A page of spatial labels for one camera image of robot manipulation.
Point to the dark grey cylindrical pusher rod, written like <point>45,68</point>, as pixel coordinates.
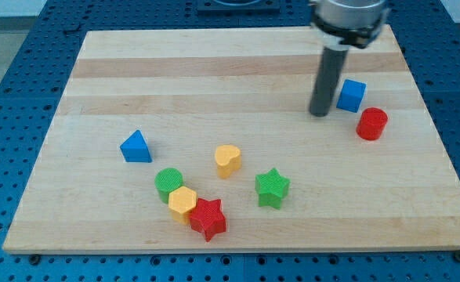
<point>327,79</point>

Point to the blue cube block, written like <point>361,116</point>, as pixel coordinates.
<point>351,95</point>

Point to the red cylinder block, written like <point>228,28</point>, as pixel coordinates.
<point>372,123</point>

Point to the green star block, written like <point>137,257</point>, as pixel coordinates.
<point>271,188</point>

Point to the yellow heart block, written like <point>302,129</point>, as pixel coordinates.
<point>228,160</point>

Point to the light wooden board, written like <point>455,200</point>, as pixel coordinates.
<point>190,91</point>

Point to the red star block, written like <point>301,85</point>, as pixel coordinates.
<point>207,218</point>

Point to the green cylinder block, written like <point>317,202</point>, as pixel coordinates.
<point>166,181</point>

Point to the yellow hexagon block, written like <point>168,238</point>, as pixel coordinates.
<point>181,203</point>

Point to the blue triangle block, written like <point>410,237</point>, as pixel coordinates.
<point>135,148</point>

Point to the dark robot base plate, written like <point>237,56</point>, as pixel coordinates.
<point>229,6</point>

